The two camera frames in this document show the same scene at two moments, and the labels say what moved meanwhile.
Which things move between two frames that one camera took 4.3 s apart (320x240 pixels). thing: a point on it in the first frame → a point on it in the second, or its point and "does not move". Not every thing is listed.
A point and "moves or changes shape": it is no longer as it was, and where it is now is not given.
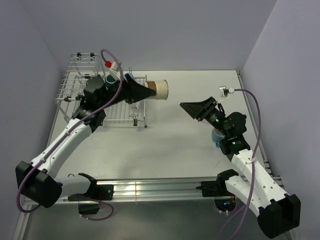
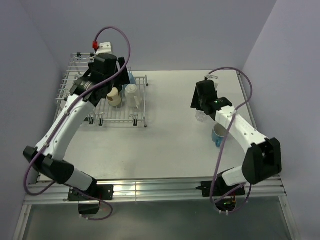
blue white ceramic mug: x=217 y=136 does not move
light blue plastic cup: x=131 y=75 does not move
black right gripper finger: x=198 y=110 → x=197 y=102
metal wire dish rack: x=82 y=65 does not move
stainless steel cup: x=161 y=87 moves or changes shape
